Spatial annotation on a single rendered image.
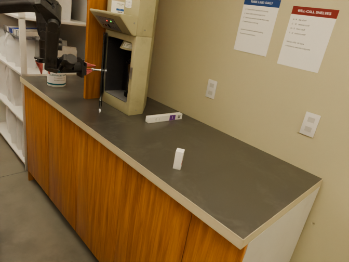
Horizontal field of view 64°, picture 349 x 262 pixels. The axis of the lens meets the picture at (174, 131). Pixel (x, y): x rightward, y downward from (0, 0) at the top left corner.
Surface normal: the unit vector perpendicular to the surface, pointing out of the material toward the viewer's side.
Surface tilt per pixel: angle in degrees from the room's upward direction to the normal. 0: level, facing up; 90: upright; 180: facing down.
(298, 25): 90
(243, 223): 0
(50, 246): 0
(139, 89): 90
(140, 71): 90
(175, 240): 90
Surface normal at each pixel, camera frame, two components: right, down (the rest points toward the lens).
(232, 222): 0.16, -0.91
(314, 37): -0.71, 0.15
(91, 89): 0.68, 0.37
